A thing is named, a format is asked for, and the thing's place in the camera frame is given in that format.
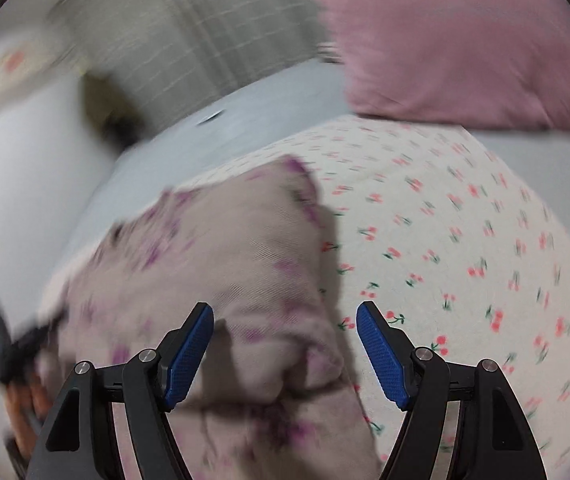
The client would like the pink pillow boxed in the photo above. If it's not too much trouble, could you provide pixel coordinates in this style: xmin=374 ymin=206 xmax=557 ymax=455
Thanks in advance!
xmin=301 ymin=0 xmax=570 ymax=136

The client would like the beige purple floral garment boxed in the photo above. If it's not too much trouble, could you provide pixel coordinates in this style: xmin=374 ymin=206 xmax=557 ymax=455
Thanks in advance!
xmin=35 ymin=155 xmax=383 ymax=480

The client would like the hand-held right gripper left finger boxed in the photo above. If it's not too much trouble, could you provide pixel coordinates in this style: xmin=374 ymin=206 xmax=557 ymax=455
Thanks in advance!
xmin=25 ymin=302 xmax=215 ymax=480

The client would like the floral wall picture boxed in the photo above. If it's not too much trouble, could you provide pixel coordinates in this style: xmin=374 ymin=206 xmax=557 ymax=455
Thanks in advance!
xmin=0 ymin=30 xmax=73 ymax=113

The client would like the cherry print bed sheet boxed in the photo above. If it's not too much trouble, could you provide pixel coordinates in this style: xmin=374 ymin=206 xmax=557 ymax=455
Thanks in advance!
xmin=185 ymin=114 xmax=570 ymax=480

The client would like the grey bed mattress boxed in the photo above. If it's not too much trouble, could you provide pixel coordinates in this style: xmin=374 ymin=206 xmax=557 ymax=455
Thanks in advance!
xmin=50 ymin=57 xmax=570 ymax=281

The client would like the grey checked curtain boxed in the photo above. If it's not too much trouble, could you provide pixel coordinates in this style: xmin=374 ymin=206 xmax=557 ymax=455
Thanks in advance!
xmin=47 ymin=0 xmax=346 ymax=126

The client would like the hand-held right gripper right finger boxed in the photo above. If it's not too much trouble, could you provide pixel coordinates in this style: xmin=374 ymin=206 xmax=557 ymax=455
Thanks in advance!
xmin=356 ymin=301 xmax=548 ymax=480

